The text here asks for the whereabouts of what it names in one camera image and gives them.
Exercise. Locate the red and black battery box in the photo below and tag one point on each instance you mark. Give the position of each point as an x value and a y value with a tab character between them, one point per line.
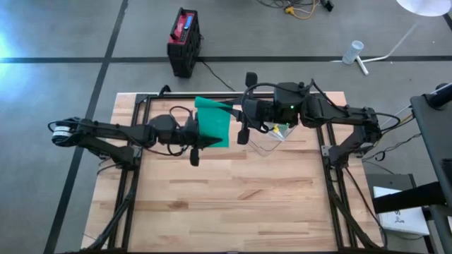
183	42

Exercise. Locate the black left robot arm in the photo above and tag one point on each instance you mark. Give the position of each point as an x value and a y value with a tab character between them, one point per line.
106	130

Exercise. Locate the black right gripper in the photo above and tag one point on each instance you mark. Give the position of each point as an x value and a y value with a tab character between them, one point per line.
243	137

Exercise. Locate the green elastic band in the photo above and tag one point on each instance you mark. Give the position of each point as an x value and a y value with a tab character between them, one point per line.
215	123

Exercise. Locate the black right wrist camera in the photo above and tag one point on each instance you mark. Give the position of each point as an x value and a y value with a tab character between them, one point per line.
263	111

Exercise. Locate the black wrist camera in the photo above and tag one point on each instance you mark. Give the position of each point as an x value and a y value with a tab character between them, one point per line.
190	128
263	111

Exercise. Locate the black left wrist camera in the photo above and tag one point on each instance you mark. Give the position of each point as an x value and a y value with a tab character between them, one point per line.
190	128

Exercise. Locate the clear plastic bin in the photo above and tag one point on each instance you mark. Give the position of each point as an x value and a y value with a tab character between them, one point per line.
261	148

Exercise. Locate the black aluminium table frame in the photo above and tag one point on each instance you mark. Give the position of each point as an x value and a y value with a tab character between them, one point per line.
229	95

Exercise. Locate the white box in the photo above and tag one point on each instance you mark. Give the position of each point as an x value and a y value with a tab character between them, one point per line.
399	211

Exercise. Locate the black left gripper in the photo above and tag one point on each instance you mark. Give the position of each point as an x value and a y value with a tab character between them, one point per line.
194	157

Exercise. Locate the clear plastic bag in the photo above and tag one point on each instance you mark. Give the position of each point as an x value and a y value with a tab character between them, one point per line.
287	132

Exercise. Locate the white floor lamp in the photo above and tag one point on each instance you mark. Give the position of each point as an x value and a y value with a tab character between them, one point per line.
423	7

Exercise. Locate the grey metal cart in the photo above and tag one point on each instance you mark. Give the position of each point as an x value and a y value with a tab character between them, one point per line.
434	141

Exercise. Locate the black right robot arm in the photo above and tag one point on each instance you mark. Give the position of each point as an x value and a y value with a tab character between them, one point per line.
335	113

